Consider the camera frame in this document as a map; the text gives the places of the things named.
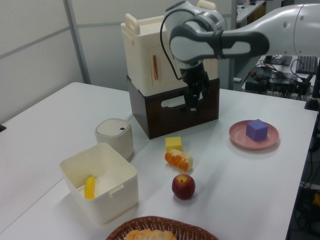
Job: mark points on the pink plate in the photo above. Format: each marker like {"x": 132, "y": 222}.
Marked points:
{"x": 240, "y": 140}

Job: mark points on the red toy apple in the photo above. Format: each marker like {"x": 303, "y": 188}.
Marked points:
{"x": 183, "y": 187}

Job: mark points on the purple foam cube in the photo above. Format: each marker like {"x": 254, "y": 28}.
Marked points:
{"x": 256, "y": 131}

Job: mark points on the small silver adapter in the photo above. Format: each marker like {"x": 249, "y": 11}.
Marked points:
{"x": 237, "y": 80}

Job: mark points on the toy bread loaf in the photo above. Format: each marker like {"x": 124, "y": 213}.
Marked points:
{"x": 150, "y": 235}

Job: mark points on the background office desk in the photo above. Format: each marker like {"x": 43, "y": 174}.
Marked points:
{"x": 250, "y": 12}

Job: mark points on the yellow foam cube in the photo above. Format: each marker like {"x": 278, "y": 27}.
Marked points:
{"x": 173, "y": 144}

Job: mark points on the small cream trash can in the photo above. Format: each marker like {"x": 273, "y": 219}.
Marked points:
{"x": 117, "y": 142}

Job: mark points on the black electronics box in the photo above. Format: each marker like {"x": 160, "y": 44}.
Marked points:
{"x": 257, "y": 80}

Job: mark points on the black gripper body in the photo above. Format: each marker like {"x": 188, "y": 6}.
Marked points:
{"x": 193, "y": 73}

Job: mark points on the dark brown drawer box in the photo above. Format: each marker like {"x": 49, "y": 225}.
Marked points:
{"x": 162, "y": 120}

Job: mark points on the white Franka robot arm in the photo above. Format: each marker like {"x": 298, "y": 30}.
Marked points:
{"x": 250, "y": 42}

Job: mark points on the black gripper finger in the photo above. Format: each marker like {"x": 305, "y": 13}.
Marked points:
{"x": 206, "y": 86}
{"x": 191, "y": 98}

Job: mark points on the white open plastic box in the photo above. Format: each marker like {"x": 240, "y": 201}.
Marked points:
{"x": 120, "y": 197}

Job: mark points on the brown wicker basket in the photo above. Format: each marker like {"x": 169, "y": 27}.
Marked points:
{"x": 160, "y": 223}

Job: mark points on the flat black device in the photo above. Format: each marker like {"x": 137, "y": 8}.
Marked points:
{"x": 277, "y": 60}

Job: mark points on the black keyboard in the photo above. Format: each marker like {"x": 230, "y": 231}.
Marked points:
{"x": 306, "y": 65}

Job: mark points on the toy croissant bread slice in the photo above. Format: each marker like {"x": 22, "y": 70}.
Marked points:
{"x": 178, "y": 160}

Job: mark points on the cream plastic crate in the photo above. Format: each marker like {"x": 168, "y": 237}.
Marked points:
{"x": 140, "y": 62}

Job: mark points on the black monitor stand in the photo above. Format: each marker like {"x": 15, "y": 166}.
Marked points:
{"x": 313, "y": 97}

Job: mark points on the yellow toy banana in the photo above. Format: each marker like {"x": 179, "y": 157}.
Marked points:
{"x": 90, "y": 188}

